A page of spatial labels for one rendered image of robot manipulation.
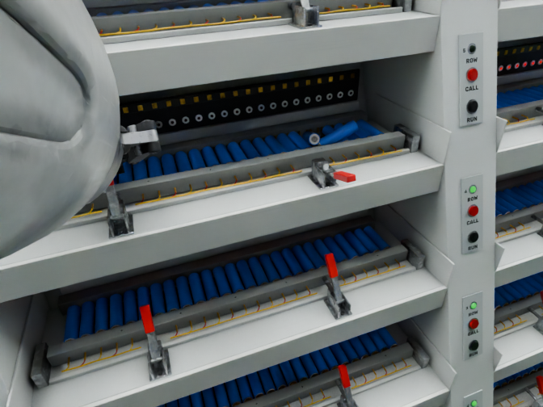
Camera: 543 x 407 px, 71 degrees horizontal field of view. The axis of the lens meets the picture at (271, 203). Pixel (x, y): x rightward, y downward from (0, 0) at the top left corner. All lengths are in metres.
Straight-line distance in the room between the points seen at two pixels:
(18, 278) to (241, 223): 0.25
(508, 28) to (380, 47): 0.21
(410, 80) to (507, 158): 0.19
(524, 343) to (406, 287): 0.32
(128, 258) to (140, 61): 0.22
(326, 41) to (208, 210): 0.25
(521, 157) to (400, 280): 0.27
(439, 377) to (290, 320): 0.32
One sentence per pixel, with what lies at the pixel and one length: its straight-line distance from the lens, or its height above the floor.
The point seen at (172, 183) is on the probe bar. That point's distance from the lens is 0.52.
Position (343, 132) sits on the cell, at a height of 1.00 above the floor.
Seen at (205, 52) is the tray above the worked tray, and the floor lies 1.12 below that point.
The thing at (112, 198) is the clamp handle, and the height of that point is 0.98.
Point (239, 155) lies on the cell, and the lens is 0.56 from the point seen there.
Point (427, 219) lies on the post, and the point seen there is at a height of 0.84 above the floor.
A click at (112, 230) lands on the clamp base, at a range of 0.47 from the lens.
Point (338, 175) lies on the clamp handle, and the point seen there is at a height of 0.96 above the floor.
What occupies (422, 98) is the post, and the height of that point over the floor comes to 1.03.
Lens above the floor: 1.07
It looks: 16 degrees down
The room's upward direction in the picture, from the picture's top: 9 degrees counter-clockwise
